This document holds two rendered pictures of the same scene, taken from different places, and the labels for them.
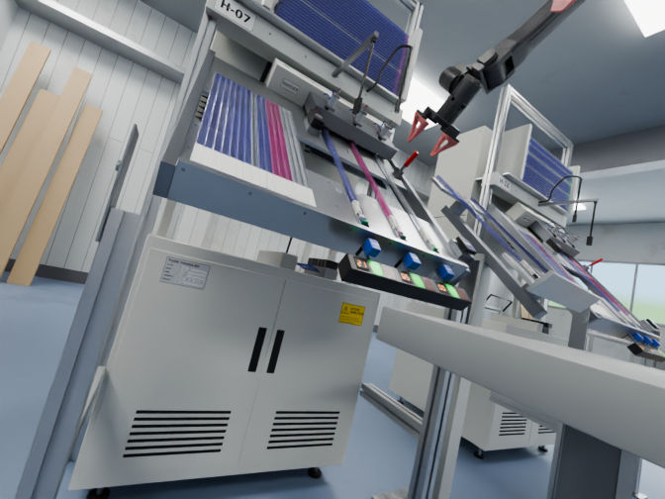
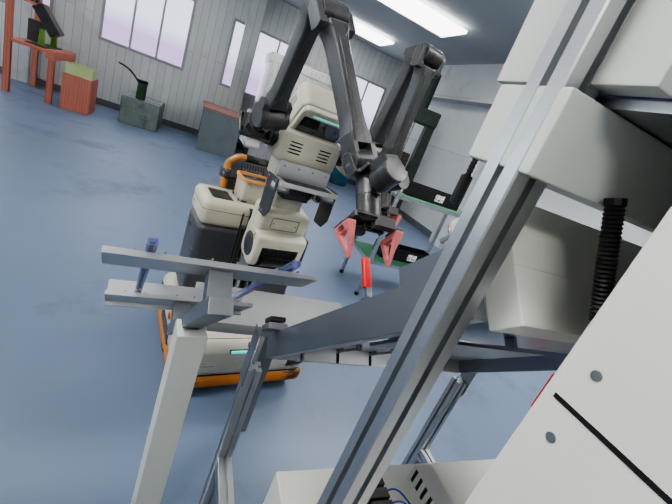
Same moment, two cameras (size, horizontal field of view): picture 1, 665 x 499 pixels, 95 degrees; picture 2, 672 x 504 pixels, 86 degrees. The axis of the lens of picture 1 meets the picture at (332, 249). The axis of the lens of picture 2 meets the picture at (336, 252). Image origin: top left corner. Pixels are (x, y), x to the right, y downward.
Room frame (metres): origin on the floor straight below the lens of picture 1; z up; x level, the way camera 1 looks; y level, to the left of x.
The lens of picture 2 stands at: (1.59, -0.22, 1.29)
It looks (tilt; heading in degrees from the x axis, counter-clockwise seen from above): 19 degrees down; 183
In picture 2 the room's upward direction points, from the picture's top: 21 degrees clockwise
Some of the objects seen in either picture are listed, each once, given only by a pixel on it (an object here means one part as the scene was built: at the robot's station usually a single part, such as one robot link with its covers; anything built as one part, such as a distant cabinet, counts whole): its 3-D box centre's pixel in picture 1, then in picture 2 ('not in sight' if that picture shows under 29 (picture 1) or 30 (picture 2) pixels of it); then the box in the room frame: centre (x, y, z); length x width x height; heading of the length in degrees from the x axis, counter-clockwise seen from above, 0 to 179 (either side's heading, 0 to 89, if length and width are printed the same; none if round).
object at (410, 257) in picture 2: not in sight; (403, 253); (-1.76, 0.22, 0.41); 0.57 x 0.17 x 0.11; 119
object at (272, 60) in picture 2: not in sight; (291, 119); (-6.08, -2.46, 1.00); 1.56 x 1.20 x 2.01; 119
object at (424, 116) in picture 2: not in sight; (403, 145); (-5.66, -0.12, 1.34); 0.87 x 0.74 x 2.69; 119
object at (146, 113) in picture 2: not in sight; (140, 96); (-4.85, -4.90, 0.46); 0.96 x 0.77 x 0.92; 29
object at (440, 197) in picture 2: not in sight; (430, 194); (-1.76, 0.22, 1.01); 0.57 x 0.17 x 0.11; 119
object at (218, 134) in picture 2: not in sight; (218, 129); (-5.35, -3.57, 0.38); 1.40 x 0.72 x 0.75; 29
